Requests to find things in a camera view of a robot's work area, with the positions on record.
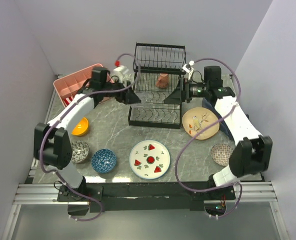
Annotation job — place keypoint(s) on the clear plastic cup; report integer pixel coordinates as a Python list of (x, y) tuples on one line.
[(145, 98)]

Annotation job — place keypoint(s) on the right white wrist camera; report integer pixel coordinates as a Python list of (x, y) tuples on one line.
[(188, 67)]

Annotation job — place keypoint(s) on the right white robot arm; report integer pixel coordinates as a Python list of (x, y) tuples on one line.
[(252, 152)]

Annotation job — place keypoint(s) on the black wire dish rack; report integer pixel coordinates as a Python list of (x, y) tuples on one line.
[(154, 59)]

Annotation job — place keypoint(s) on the grey patterned bowl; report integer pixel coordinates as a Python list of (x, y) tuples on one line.
[(80, 151)]

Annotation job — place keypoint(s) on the pink coffee mug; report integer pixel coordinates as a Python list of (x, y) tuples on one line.
[(162, 81)]

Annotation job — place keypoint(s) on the blue cloth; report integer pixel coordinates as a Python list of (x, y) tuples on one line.
[(220, 120)]

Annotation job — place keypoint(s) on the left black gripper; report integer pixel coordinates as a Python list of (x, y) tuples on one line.
[(128, 97)]

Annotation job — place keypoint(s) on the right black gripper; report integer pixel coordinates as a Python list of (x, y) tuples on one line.
[(175, 98)]

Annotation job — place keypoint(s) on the orange bowl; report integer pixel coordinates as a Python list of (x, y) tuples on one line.
[(81, 128)]

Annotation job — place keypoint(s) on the red patterned small bowl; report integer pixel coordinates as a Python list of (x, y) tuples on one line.
[(221, 153)]

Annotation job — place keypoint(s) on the aluminium frame rail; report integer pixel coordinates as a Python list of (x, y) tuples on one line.
[(46, 194)]

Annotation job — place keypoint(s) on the pink compartment tray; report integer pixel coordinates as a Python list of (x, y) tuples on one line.
[(68, 85)]

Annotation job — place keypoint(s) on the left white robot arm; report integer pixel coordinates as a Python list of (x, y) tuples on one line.
[(52, 146)]

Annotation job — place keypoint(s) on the red white striped item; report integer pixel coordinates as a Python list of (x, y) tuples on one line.
[(67, 100)]

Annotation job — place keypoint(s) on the blue triangle pattern bowl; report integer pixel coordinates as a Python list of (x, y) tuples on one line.
[(103, 161)]

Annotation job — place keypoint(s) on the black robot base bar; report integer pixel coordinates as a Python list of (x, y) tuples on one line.
[(137, 196)]

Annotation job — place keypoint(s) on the white watermelon plate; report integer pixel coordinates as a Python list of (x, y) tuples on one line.
[(149, 159)]

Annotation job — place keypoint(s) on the beige bird plate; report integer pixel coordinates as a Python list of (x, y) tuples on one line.
[(199, 117)]

